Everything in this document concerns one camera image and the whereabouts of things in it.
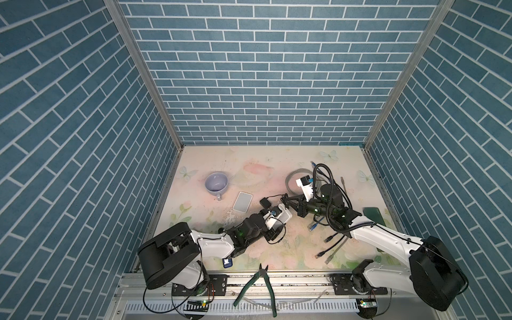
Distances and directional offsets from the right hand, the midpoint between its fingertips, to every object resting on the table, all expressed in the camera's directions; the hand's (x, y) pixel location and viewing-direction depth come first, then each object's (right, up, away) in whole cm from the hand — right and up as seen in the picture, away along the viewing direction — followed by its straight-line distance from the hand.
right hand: (284, 199), depth 79 cm
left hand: (-2, -9, +4) cm, 10 cm away
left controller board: (-33, -38, -7) cm, 51 cm away
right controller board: (+31, -39, -5) cm, 50 cm away
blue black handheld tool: (-23, -25, -2) cm, 33 cm away
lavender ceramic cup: (-33, +4, +21) cm, 39 cm away
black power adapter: (-8, -5, +17) cm, 19 cm away
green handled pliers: (-9, -28, -2) cm, 30 cm away
